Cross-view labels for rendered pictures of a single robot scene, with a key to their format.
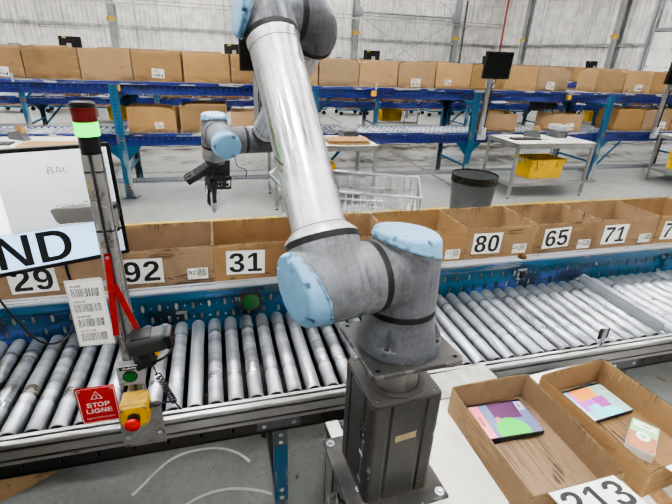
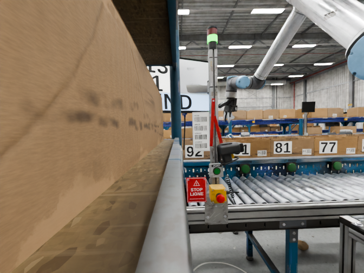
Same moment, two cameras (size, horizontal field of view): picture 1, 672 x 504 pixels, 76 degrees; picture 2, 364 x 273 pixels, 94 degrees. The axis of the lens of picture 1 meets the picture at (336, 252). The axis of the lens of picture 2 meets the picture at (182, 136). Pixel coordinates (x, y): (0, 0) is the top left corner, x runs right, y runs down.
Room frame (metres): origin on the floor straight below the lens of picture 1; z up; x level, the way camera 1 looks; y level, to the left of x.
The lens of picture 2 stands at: (0.08, 0.50, 1.17)
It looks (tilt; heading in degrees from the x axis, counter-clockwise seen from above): 3 degrees down; 15
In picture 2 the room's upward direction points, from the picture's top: 2 degrees counter-clockwise
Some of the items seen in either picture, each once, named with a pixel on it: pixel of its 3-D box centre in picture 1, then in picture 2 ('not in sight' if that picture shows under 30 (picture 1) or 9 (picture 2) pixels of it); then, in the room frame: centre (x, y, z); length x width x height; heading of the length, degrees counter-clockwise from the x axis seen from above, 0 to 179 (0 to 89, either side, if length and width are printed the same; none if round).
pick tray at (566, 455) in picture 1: (525, 437); not in sight; (0.91, -0.57, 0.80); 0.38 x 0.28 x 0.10; 17
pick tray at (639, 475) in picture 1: (619, 418); not in sight; (1.00, -0.89, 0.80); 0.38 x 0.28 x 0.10; 21
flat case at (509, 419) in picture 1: (503, 419); not in sight; (1.00, -0.54, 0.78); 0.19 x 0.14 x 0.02; 103
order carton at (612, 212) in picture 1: (605, 223); not in sight; (2.32, -1.53, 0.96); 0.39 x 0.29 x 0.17; 105
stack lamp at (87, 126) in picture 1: (85, 121); (212, 36); (0.97, 0.56, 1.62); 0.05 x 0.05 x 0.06
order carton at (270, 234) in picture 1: (257, 247); (241, 147); (1.78, 0.36, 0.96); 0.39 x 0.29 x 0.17; 106
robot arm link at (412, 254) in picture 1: (401, 266); not in sight; (0.83, -0.14, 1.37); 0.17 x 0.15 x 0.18; 119
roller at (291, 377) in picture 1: (284, 349); (274, 188); (1.36, 0.18, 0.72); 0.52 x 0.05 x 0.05; 16
